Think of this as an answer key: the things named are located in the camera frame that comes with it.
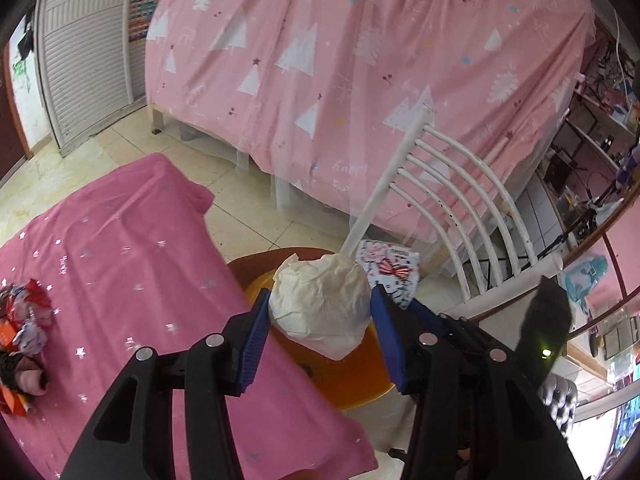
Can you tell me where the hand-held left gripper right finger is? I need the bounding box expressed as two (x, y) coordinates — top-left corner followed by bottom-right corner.
(369, 284), (586, 480)

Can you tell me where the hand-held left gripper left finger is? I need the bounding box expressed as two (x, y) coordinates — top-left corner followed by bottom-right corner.
(60, 287), (274, 480)

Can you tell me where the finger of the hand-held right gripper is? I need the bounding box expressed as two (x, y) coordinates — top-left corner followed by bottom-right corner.
(430, 312), (497, 354)

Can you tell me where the orange plastic basin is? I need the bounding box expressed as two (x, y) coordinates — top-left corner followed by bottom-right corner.
(242, 277), (396, 411)

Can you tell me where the white paper ball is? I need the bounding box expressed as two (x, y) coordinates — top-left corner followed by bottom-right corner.
(268, 253), (372, 362)

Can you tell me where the orange box with white swirl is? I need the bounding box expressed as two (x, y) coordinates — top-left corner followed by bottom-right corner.
(0, 316), (17, 355)

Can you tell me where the patterned gift bag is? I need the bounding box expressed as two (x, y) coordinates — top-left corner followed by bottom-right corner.
(356, 240), (421, 311)

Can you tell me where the grey tufted stool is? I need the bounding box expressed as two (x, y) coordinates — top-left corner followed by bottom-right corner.
(537, 374), (580, 441)

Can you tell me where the brown round stool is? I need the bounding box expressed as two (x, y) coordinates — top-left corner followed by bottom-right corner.
(227, 246), (337, 291)

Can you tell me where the pink star-print tablecloth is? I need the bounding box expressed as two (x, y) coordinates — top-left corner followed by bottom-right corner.
(0, 152), (378, 480)

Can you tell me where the white metal chair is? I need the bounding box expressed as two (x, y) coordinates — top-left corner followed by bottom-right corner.
(340, 104), (565, 306)

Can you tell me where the red crumpled wrapper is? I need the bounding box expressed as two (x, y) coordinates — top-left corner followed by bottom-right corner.
(19, 279), (54, 315)

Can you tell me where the grey crumpled wrapper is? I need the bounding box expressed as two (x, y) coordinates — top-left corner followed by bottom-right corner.
(9, 310), (52, 357)

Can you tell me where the white bed leg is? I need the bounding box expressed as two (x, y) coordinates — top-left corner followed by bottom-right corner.
(149, 104), (169, 135)

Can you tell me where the pink tree-print bed sheet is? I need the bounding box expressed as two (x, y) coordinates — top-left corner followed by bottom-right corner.
(144, 0), (596, 246)

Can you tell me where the dark red wooden door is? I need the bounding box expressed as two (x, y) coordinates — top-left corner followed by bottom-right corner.
(0, 67), (31, 183)

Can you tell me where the white louvered wardrobe door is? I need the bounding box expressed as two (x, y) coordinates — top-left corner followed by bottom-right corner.
(34, 0), (151, 150)

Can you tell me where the cluttered wall shelf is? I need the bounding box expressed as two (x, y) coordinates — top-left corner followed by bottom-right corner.
(542, 30), (640, 246)

